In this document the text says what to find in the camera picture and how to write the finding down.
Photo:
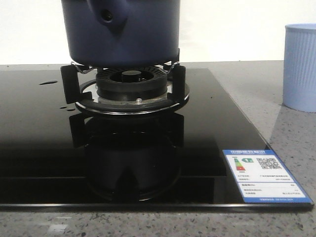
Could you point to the light blue ribbed cup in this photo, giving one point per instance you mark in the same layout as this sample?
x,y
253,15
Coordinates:
x,y
299,68

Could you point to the black pot support grate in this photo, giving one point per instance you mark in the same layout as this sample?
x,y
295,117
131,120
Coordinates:
x,y
79,83

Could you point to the dark blue cooking pot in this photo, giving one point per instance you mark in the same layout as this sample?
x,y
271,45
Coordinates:
x,y
122,33

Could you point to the black gas burner head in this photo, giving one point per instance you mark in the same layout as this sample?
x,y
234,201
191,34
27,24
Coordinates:
x,y
130,84

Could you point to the black glass gas cooktop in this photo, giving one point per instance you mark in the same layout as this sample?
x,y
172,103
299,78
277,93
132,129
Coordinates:
x,y
53,157

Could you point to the blue white energy label sticker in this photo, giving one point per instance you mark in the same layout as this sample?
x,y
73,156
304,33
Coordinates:
x,y
263,178

